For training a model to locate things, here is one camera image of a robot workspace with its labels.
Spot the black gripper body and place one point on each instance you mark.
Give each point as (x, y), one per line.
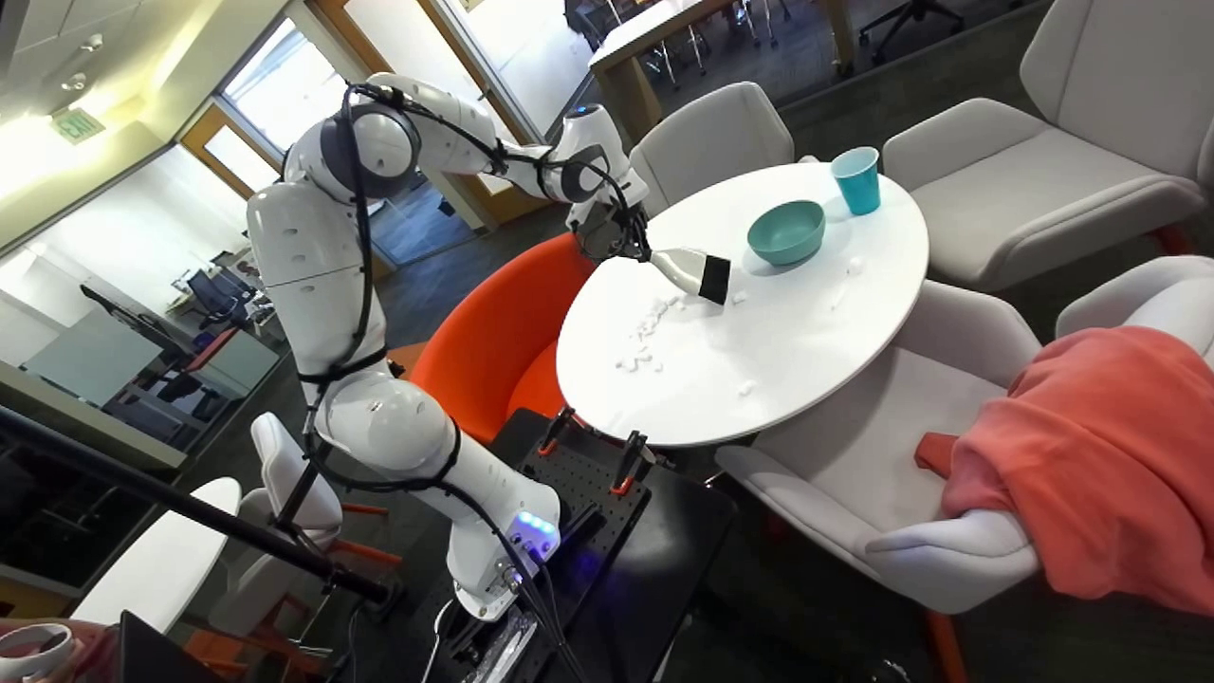
(610, 233)

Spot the pile of white paper bits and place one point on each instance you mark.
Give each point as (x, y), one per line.
(637, 352)

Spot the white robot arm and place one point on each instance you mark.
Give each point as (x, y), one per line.
(308, 238)

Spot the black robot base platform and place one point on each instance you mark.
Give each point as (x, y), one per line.
(616, 591)

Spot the grey armchair far side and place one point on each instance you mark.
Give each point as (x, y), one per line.
(712, 139)

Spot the orange chair near robot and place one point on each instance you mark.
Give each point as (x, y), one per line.
(495, 352)

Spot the teal bowl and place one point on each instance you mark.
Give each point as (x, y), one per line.
(786, 233)

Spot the orange black clamp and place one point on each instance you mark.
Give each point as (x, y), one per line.
(626, 465)
(550, 436)

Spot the round white table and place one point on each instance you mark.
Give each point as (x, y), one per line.
(775, 348)

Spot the teal plastic cup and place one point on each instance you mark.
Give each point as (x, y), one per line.
(860, 180)

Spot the grey armchair with blanket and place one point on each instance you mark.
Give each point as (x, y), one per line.
(846, 476)

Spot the large grey armchair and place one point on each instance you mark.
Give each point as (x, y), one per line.
(1118, 147)

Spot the salmon pink blanket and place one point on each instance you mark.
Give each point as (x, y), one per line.
(1100, 451)

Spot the grey armchair far right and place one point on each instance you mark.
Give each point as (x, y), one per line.
(1162, 293)

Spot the black camera stand pole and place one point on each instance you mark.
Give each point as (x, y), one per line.
(88, 461)

